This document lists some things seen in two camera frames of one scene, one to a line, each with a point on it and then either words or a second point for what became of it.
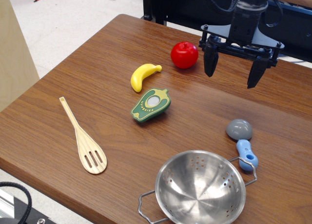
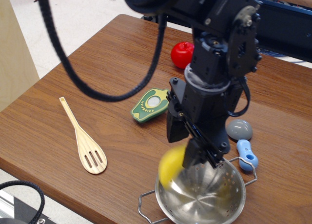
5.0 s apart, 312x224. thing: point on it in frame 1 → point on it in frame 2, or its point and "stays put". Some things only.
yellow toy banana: [141, 72] → [170, 164]
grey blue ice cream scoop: [241, 130] stays put
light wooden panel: [18, 72] stays put
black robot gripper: [242, 35] → [205, 101]
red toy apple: [184, 54] stays put
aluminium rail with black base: [12, 210] stays put
